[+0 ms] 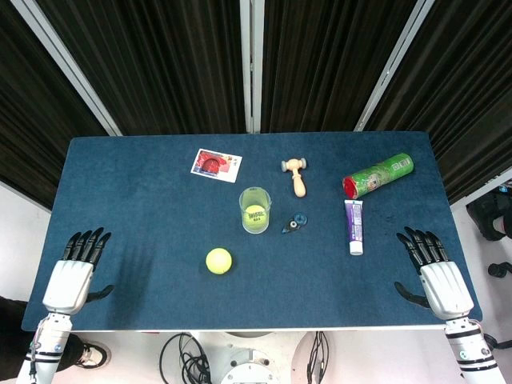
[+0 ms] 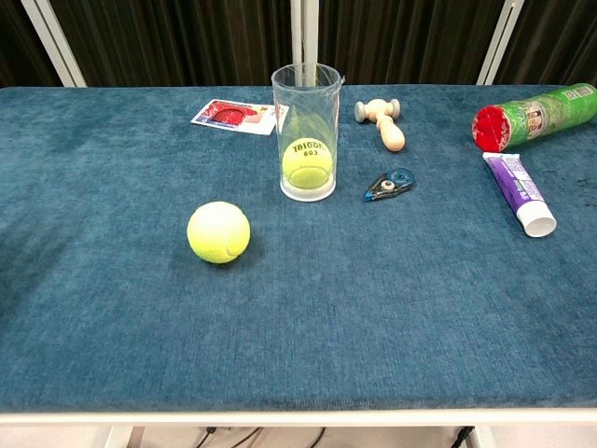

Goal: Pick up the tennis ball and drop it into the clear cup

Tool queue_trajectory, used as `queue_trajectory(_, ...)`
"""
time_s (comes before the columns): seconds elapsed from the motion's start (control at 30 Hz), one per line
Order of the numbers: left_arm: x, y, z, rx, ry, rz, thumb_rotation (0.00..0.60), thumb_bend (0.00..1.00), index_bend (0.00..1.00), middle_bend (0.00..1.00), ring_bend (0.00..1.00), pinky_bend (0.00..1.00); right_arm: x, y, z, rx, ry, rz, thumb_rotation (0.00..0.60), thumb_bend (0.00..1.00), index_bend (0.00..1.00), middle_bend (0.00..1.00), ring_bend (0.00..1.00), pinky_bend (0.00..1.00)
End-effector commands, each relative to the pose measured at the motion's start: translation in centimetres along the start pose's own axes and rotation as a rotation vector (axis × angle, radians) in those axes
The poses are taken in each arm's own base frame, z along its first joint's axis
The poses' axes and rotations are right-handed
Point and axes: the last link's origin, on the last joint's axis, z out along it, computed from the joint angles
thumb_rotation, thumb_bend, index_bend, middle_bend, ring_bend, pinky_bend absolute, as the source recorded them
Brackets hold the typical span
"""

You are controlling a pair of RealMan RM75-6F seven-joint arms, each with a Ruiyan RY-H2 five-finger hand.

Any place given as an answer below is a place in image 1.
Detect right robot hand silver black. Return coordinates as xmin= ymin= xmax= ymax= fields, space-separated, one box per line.
xmin=394 ymin=226 xmax=482 ymax=321

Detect blue correction tape dispenser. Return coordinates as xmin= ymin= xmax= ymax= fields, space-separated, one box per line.
xmin=280 ymin=213 xmax=308 ymax=235

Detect plain yellow tennis ball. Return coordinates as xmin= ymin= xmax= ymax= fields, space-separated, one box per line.
xmin=205 ymin=247 xmax=234 ymax=276

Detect black cable bundle straight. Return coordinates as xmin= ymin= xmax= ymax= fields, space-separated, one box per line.
xmin=305 ymin=330 xmax=331 ymax=380

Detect white divider frame post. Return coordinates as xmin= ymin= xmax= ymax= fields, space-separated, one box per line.
xmin=238 ymin=0 xmax=266 ymax=134
xmin=10 ymin=0 xmax=122 ymax=137
xmin=353 ymin=0 xmax=436 ymax=133

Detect green chip can red lid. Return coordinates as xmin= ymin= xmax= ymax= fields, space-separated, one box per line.
xmin=342 ymin=152 xmax=414 ymax=200

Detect wooden toy hammer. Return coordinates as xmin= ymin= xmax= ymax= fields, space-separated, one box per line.
xmin=280 ymin=158 xmax=310 ymax=198

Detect purple white toothpaste tube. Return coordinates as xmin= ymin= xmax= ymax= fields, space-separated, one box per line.
xmin=344 ymin=199 xmax=366 ymax=257

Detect red picture card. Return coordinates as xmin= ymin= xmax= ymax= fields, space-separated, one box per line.
xmin=190 ymin=148 xmax=244 ymax=184

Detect black caster wheel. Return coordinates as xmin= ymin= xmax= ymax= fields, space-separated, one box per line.
xmin=486 ymin=261 xmax=512 ymax=278

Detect blue felt table mat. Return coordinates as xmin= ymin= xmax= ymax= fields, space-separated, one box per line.
xmin=20 ymin=131 xmax=483 ymax=333

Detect black white sneaker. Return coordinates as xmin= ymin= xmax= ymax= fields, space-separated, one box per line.
xmin=74 ymin=342 xmax=111 ymax=370

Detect clear plastic cup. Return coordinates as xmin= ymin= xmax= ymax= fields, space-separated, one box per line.
xmin=238 ymin=187 xmax=273 ymax=235

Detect black trouser leg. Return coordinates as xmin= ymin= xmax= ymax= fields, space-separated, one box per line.
xmin=0 ymin=294 xmax=86 ymax=368

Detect black cable bundle looped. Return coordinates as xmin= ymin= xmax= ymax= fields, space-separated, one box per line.
xmin=159 ymin=331 xmax=212 ymax=384

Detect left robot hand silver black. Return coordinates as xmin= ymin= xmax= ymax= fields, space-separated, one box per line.
xmin=42 ymin=226 xmax=116 ymax=314

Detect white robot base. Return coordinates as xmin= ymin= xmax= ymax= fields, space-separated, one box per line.
xmin=190 ymin=330 xmax=310 ymax=384

